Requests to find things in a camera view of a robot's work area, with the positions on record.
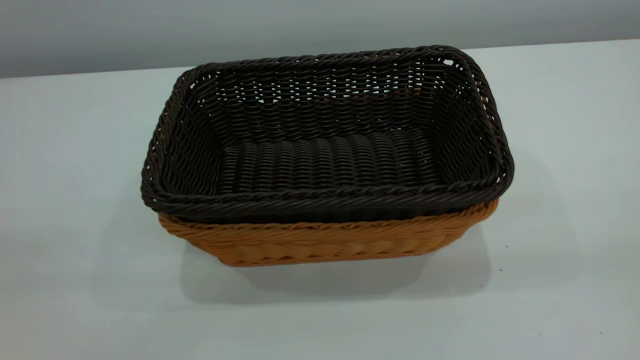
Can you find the dark brown wicker basket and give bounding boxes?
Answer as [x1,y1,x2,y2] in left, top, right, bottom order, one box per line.
[141,45,516,225]

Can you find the orange wicker basket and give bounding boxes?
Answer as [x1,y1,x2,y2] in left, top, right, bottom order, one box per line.
[157,197,501,267]

